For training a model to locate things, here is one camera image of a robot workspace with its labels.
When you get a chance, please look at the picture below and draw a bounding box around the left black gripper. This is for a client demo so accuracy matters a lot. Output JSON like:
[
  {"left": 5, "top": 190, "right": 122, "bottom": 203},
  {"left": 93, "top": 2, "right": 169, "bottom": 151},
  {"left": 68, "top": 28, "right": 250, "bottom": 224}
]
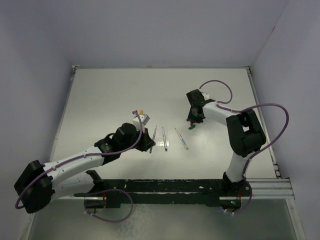
[{"left": 120, "top": 126, "right": 155, "bottom": 152}]

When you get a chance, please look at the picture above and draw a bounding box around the magenta-end white pen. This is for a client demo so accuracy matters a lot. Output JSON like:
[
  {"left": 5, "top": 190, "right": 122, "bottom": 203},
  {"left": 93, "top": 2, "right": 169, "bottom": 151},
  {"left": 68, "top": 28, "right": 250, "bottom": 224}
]
[{"left": 149, "top": 125, "right": 158, "bottom": 154}]

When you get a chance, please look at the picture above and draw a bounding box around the blue-end white pen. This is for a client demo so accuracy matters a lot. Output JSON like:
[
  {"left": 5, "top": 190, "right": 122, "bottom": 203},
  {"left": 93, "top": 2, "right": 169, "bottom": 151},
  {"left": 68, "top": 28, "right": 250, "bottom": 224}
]
[{"left": 162, "top": 127, "right": 168, "bottom": 152}]

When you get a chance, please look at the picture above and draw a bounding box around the green-end white pen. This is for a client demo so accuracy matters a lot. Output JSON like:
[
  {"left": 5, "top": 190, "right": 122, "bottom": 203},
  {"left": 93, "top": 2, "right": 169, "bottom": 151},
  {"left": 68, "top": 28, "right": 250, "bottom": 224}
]
[{"left": 175, "top": 128, "right": 189, "bottom": 150}]

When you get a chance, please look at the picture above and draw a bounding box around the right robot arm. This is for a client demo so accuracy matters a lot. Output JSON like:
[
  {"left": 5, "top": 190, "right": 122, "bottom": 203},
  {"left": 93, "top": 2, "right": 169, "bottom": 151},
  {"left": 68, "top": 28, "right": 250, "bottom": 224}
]
[{"left": 186, "top": 89, "right": 266, "bottom": 196}]

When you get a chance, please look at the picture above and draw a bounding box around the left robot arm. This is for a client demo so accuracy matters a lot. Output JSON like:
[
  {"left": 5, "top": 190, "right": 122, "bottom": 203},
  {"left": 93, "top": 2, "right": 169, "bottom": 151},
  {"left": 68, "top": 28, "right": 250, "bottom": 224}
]
[{"left": 14, "top": 123, "right": 156, "bottom": 214}]

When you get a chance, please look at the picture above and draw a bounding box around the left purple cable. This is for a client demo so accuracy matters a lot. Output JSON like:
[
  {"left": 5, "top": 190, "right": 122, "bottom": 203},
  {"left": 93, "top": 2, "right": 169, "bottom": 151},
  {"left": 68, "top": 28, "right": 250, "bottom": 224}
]
[{"left": 14, "top": 111, "right": 145, "bottom": 210}]

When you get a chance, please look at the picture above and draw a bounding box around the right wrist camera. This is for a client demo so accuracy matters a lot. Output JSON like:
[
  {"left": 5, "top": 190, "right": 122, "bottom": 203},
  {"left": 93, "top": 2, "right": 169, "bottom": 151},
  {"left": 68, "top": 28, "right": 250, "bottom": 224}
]
[{"left": 200, "top": 91, "right": 210, "bottom": 101}]

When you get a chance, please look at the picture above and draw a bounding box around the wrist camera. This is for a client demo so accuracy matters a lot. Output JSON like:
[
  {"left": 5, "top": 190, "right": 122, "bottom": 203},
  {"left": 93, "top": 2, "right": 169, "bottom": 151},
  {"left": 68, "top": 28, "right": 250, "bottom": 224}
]
[
  {"left": 132, "top": 111, "right": 150, "bottom": 131},
  {"left": 200, "top": 91, "right": 210, "bottom": 101}
]

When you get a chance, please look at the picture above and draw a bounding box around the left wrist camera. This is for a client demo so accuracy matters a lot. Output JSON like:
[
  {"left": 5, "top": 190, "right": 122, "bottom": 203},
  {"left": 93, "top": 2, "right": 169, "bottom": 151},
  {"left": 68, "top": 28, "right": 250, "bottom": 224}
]
[{"left": 132, "top": 111, "right": 150, "bottom": 131}]

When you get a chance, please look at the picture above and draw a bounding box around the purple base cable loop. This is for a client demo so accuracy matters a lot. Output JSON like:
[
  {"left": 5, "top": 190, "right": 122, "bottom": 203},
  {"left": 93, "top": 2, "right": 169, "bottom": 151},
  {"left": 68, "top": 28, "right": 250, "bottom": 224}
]
[{"left": 83, "top": 188, "right": 134, "bottom": 223}]

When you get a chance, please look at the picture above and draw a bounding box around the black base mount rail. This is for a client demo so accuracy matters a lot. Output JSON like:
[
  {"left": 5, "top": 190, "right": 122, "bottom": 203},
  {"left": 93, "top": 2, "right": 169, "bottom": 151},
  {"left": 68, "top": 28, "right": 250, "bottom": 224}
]
[{"left": 83, "top": 170, "right": 253, "bottom": 211}]

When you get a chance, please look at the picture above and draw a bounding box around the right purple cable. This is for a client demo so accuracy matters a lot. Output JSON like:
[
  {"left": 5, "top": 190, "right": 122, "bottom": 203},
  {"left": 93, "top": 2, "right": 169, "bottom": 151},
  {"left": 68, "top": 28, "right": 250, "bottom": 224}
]
[{"left": 199, "top": 79, "right": 290, "bottom": 180}]

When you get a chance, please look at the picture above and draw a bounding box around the aluminium frame rail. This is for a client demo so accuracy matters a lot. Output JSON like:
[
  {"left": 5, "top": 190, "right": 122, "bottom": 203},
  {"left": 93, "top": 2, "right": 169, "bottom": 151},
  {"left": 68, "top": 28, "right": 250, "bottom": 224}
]
[{"left": 247, "top": 67, "right": 306, "bottom": 240}]

